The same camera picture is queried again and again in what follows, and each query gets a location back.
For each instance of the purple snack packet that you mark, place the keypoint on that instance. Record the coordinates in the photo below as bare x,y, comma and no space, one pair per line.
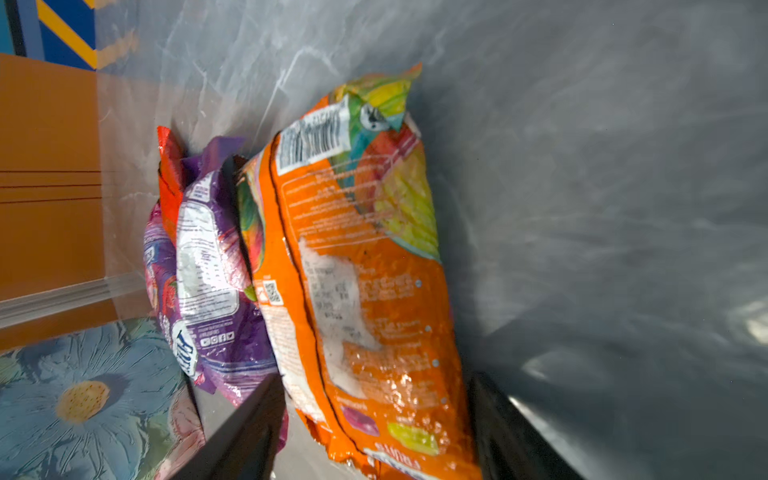
217,300

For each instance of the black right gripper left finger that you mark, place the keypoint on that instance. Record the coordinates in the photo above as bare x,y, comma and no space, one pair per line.
245,445

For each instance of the purple Fox's berries candy bag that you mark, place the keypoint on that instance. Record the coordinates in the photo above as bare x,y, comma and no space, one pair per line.
159,255

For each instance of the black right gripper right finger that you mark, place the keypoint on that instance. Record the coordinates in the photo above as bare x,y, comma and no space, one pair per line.
508,446

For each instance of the floral paper gift bag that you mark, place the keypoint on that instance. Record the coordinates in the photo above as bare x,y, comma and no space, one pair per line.
109,402

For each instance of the orange Fox's candy bag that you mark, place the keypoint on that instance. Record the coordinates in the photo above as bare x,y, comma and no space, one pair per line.
338,222

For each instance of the red snack packet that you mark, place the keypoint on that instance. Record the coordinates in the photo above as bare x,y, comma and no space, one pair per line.
171,179

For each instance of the left aluminium corner post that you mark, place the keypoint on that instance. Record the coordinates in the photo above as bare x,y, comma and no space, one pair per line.
35,306

